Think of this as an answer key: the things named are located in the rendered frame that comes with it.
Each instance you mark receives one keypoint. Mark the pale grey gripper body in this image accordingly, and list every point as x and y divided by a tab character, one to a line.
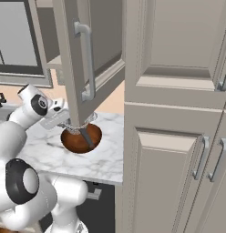
55	119

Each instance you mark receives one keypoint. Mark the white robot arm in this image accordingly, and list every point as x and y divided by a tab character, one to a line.
14	182

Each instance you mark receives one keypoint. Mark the brown bowl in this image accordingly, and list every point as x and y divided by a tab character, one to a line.
73	144

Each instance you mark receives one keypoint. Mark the beige tall cabinet long door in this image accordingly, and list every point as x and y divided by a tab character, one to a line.
215	206
160	182

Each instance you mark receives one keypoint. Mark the beige tall cabinet short door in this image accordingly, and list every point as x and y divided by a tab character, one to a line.
178	42

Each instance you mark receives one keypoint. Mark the black tap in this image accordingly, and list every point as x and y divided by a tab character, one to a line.
0	99

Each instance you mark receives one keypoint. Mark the dark dishwasher front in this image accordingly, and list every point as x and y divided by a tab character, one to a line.
99	212

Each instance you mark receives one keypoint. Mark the beige wall cabinet door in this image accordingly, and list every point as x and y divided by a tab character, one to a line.
67	69

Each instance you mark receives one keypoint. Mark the beige wall cabinet carcass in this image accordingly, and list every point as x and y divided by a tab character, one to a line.
105	30

